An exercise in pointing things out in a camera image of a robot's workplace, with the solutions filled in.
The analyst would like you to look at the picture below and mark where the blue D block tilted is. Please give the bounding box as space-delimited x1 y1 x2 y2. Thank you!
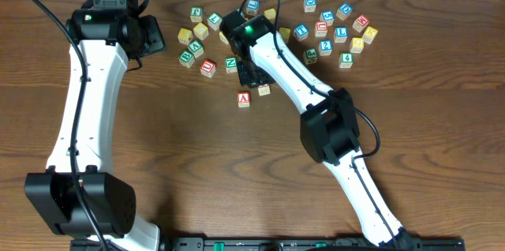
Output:
336 2 353 21

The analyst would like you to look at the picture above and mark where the blue l block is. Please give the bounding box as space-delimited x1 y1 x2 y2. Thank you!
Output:
334 27 348 43
246 0 260 17

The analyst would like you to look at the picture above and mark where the blue T block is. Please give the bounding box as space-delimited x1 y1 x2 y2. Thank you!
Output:
294 24 309 42

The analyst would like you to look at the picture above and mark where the blue D block top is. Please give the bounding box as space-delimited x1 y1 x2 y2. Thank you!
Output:
304 0 317 13

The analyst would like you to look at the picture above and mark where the green 7 block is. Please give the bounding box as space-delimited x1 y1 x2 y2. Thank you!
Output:
208 12 222 31

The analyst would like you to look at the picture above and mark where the green P block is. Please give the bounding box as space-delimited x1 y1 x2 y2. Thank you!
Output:
190 6 203 23

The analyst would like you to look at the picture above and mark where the yellow O block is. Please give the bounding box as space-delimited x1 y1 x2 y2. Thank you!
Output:
279 27 291 43

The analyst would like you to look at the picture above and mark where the blue 2 block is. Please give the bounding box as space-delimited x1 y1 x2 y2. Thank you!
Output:
318 39 333 56

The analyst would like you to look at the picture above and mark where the yellow block upper middle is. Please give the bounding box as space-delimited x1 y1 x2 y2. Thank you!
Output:
264 8 276 21

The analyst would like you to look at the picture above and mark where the green J block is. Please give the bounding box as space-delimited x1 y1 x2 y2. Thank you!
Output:
303 48 318 65

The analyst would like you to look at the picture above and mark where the blue L block top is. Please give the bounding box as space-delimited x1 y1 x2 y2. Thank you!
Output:
246 0 260 17

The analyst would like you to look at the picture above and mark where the yellow K block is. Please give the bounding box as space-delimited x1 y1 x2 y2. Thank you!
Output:
362 26 378 44

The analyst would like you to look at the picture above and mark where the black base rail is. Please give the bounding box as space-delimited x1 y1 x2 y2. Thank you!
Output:
69 235 466 251

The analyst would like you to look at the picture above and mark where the blue L block right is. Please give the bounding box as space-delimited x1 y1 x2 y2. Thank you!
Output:
334 27 348 43

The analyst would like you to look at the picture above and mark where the green N block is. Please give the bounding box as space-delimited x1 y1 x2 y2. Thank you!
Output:
225 57 238 73

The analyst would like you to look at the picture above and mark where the green B block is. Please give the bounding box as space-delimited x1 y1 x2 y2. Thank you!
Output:
178 50 195 68

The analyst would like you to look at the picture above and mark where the red u block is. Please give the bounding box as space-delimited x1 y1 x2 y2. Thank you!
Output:
200 59 216 78
315 21 328 37

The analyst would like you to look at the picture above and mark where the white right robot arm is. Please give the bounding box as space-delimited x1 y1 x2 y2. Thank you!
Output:
220 10 406 248

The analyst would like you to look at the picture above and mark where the green 4 block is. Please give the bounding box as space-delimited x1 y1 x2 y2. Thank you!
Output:
339 52 354 69

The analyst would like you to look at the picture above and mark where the yellow G block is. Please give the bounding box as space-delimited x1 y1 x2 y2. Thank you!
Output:
350 37 365 54

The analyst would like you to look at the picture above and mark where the blue 5 block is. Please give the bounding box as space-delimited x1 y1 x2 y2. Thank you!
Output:
320 10 335 26

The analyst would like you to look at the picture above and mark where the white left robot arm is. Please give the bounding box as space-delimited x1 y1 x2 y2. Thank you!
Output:
24 8 170 250

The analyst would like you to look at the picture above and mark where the red U block right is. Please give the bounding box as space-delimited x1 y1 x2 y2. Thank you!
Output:
315 21 328 37

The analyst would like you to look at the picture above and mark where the red U block left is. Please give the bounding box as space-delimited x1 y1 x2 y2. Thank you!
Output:
200 59 216 78

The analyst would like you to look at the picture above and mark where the yellow block centre left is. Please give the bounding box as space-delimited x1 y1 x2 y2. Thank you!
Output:
219 32 229 44

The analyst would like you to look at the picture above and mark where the red M block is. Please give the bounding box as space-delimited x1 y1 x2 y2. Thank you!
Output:
353 14 370 32

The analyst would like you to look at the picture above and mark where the red A block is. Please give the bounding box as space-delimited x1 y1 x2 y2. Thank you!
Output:
238 92 251 108

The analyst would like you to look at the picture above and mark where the green V block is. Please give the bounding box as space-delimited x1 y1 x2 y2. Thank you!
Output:
188 39 204 58

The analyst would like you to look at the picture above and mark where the yellow block near X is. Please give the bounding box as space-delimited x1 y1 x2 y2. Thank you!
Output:
193 22 209 40

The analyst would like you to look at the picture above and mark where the red I block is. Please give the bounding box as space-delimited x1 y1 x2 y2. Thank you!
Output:
257 84 271 96

